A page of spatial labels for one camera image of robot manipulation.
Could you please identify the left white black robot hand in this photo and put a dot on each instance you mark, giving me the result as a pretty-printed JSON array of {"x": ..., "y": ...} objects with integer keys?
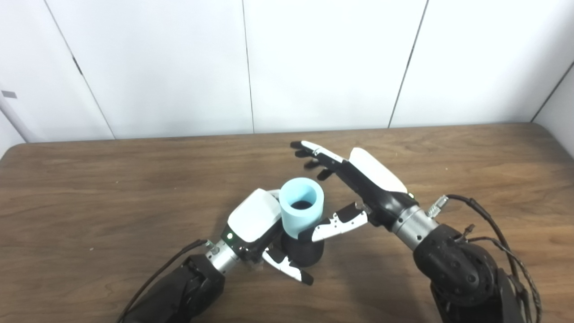
[{"x": 253, "y": 217}]

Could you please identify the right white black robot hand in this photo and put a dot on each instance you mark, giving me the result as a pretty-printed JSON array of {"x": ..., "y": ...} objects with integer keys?
[{"x": 376, "y": 188}]

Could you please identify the black funnel-shaped nozzle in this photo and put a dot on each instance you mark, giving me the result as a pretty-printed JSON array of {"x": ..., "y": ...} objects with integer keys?
[{"x": 309, "y": 253}]

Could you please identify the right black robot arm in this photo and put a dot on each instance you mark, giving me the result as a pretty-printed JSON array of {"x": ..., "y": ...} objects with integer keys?
[{"x": 462, "y": 273}]

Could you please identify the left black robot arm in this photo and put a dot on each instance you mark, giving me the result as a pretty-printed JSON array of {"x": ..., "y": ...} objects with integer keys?
[{"x": 179, "y": 291}]

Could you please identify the black wall panel hinge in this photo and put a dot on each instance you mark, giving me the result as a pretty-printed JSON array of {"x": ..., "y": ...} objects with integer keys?
[{"x": 77, "y": 66}]

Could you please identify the small grey wall label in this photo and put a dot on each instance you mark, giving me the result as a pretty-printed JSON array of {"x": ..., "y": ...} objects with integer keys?
[{"x": 9, "y": 94}]

